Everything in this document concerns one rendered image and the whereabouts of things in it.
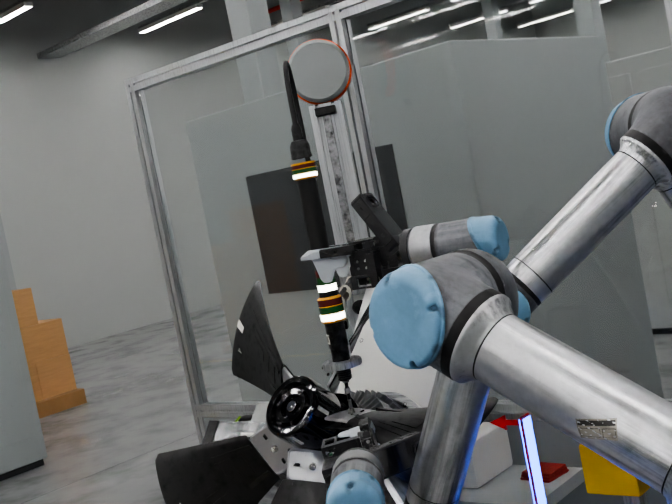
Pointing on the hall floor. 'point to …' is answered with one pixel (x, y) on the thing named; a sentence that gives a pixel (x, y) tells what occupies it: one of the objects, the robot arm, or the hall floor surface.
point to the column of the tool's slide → (334, 178)
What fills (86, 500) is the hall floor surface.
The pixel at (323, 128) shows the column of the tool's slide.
